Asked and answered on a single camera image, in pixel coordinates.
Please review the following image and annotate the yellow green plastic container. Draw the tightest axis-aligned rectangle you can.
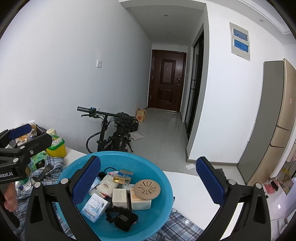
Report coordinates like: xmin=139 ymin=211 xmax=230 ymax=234
xmin=46 ymin=135 xmax=67 ymax=158

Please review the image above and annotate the blue plastic basin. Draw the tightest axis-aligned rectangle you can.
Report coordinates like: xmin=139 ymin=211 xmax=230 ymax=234
xmin=54 ymin=151 xmax=174 ymax=241

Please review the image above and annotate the wall electrical panel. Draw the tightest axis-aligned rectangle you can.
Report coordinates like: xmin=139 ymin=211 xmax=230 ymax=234
xmin=229 ymin=23 xmax=250 ymax=61

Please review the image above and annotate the black folding bicycle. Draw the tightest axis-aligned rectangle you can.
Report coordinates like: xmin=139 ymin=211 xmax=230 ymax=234
xmin=77 ymin=106 xmax=139 ymax=154

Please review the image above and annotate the paper on floor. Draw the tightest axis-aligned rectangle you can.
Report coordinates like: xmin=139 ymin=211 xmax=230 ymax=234
xmin=130 ymin=132 xmax=144 ymax=140

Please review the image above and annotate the white soap packet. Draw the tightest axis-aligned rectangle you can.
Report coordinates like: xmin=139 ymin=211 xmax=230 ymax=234
xmin=96 ymin=175 xmax=119 ymax=197

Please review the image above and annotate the white wall light switch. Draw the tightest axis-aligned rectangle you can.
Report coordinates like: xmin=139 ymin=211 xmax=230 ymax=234
xmin=96 ymin=60 xmax=102 ymax=68

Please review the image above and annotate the person's left hand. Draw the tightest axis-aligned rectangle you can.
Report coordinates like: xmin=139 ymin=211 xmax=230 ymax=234
xmin=4 ymin=183 xmax=18 ymax=212

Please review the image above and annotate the round tan wooden disc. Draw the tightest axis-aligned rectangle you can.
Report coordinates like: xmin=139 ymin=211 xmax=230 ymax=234
xmin=133 ymin=179 xmax=161 ymax=200

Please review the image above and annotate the grey gold refrigerator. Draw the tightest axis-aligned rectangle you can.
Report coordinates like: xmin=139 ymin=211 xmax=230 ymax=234
xmin=237 ymin=59 xmax=295 ymax=186

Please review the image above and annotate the blue white Haison box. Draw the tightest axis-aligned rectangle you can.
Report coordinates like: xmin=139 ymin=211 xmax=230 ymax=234
xmin=81 ymin=193 xmax=109 ymax=223

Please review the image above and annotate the beige orange-top box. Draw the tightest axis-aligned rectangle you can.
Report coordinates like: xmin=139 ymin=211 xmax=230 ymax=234
xmin=130 ymin=188 xmax=152 ymax=210

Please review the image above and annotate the green label water bottle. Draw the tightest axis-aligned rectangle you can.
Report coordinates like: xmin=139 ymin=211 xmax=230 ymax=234
xmin=16 ymin=173 xmax=32 ymax=192

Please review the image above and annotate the blue plaid shirt cloth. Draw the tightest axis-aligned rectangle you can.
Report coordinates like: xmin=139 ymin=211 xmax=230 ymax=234
xmin=14 ymin=157 xmax=203 ymax=240

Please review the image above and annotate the snack bag of biscuits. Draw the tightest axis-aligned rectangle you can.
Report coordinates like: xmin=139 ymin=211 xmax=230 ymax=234
xmin=16 ymin=120 xmax=37 ymax=143

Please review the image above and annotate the dark brown entrance door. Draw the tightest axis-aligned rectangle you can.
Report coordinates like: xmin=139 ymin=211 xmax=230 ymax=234
xmin=147 ymin=50 xmax=187 ymax=113

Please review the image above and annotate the cream small box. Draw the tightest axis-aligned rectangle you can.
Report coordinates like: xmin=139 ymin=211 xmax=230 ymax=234
xmin=112 ymin=188 xmax=128 ymax=209

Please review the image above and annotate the gold foil box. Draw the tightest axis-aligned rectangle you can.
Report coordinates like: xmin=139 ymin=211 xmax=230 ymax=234
xmin=113 ymin=175 xmax=132 ymax=185

